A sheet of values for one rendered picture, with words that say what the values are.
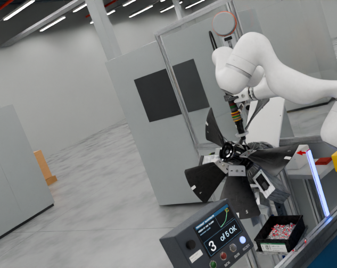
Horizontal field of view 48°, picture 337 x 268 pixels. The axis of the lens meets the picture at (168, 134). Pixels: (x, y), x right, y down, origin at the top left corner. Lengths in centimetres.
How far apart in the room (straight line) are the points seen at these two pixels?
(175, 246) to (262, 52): 69
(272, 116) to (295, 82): 102
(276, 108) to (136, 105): 272
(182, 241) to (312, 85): 64
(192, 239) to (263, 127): 121
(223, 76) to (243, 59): 9
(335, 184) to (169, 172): 256
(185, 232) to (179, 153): 342
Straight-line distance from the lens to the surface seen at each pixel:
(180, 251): 124
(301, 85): 131
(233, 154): 201
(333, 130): 130
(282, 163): 185
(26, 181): 739
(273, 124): 229
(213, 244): 130
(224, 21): 263
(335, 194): 279
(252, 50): 133
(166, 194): 503
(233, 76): 132
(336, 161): 204
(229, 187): 201
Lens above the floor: 175
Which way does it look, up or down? 10 degrees down
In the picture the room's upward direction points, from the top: 20 degrees counter-clockwise
